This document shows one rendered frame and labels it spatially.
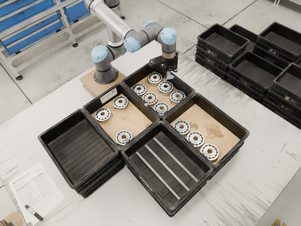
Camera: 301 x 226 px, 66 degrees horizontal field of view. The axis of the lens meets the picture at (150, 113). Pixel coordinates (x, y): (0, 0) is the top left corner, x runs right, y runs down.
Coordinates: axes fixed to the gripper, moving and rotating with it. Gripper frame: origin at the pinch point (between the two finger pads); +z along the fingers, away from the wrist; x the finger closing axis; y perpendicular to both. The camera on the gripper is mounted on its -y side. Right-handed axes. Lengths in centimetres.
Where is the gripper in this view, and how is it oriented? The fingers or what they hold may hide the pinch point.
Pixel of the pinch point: (165, 76)
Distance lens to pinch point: 144.3
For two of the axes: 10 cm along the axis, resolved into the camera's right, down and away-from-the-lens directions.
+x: 0.7, -8.9, 4.5
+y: 10.0, 0.3, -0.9
